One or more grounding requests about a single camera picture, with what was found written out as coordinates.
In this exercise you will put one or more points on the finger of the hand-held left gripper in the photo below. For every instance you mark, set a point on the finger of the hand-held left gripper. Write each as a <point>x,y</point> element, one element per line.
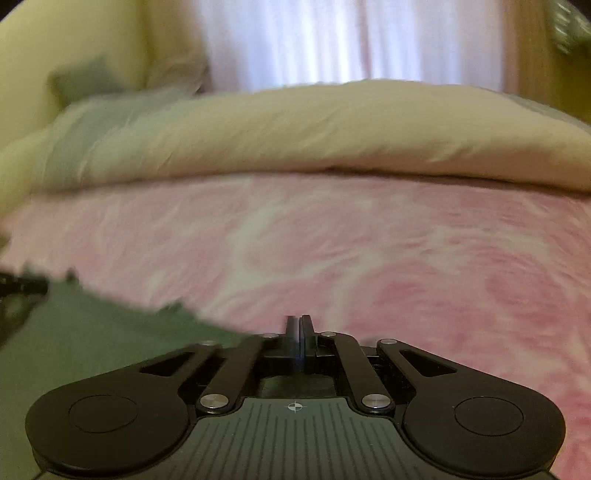
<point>23,284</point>
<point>14,318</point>

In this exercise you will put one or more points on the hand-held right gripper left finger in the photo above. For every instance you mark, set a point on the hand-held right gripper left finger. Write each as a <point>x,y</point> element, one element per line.
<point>291,334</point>

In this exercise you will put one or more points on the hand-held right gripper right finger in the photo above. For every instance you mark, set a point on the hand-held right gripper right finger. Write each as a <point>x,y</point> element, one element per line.
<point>305,334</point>

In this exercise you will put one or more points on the grey-green garment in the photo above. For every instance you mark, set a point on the grey-green garment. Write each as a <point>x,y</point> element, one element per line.
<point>92,332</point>

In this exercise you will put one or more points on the pink patterned bedsheet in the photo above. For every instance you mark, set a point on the pink patterned bedsheet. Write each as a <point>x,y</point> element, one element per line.
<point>369,258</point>

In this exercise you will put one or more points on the cream and grey duvet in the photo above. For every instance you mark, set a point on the cream and grey duvet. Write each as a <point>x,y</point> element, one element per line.
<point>323,129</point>

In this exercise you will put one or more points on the grey pillow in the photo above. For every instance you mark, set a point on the grey pillow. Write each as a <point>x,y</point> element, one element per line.
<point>83,83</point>

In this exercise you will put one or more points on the white and tan curtain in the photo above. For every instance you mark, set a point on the white and tan curtain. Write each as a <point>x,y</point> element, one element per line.
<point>323,41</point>

